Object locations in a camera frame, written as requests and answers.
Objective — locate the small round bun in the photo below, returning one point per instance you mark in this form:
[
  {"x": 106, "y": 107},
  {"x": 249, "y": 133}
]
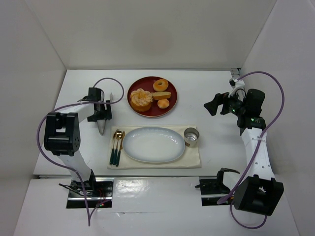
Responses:
[{"x": 163, "y": 103}]

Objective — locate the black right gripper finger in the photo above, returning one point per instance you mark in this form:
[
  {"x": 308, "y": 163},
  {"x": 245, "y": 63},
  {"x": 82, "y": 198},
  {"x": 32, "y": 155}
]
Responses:
[
  {"x": 225, "y": 109},
  {"x": 212, "y": 106}
]

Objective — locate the cream cloth placemat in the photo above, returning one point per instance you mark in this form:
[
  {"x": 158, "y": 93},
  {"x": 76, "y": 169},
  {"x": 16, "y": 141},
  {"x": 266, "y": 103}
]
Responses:
[{"x": 189, "y": 160}]

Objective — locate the plain ring donut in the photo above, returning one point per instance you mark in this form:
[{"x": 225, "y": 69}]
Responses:
[{"x": 160, "y": 85}]

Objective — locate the pale blue oval plate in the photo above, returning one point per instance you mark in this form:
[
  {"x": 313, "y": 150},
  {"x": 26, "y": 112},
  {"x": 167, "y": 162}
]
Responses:
[{"x": 155, "y": 145}]

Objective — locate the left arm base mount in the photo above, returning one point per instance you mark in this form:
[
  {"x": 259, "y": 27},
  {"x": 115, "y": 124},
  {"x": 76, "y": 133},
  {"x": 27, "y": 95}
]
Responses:
[{"x": 101, "y": 196}]

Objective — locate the steel cup with cork base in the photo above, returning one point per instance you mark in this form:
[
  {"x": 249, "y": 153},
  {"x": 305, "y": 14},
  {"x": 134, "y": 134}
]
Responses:
[{"x": 191, "y": 136}]

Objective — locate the sugared twisted donut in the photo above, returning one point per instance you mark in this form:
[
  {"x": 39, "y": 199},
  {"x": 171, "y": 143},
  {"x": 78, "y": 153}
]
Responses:
[{"x": 141, "y": 97}]

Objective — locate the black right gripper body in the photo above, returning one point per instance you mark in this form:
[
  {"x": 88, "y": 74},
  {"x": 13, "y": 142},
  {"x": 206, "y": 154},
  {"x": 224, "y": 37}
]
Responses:
[{"x": 223, "y": 103}]

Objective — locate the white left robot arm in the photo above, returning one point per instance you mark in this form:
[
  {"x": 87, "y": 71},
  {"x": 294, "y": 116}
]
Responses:
[{"x": 62, "y": 137}]

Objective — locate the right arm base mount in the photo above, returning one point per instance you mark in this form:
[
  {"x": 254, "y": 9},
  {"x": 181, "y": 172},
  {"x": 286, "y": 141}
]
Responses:
[{"x": 211, "y": 191}]

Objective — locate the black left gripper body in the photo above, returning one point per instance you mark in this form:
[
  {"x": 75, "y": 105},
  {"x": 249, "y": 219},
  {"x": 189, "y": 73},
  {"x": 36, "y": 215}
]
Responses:
[{"x": 102, "y": 117}]

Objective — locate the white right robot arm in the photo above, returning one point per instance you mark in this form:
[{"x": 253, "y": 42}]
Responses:
[{"x": 257, "y": 190}]

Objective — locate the sliced bread loaf piece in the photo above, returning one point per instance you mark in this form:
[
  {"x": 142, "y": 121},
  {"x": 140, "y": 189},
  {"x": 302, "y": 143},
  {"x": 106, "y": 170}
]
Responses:
[{"x": 161, "y": 95}]

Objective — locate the dark red round tray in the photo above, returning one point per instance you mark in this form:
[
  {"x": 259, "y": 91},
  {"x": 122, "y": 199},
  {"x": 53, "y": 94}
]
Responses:
[{"x": 146, "y": 83}]

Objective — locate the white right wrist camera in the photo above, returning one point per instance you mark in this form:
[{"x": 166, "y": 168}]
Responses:
[{"x": 236, "y": 84}]

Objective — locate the stainless steel tongs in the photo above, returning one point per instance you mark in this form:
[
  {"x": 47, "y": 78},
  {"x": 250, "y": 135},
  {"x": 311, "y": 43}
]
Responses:
[{"x": 101, "y": 122}]

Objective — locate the orange round cake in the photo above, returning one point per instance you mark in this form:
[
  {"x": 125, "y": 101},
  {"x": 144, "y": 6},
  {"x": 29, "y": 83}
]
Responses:
[{"x": 140, "y": 108}]

